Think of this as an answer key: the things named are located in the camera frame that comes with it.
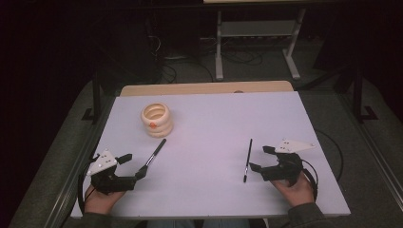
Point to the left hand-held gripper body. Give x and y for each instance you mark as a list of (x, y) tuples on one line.
[(106, 183)]

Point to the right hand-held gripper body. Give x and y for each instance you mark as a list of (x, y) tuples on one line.
[(285, 169)]

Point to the black pen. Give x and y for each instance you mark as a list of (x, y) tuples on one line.
[(248, 160)]

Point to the cream ringed holder cup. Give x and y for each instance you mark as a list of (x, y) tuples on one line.
[(157, 123)]

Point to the person's left hand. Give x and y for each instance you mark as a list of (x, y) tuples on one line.
[(99, 202)]

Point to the person's right hand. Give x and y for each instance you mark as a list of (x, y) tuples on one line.
[(297, 194)]

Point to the black metal stand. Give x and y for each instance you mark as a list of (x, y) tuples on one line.
[(96, 95), (358, 95)]

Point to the white metal desk frame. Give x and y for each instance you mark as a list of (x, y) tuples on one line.
[(258, 29)]

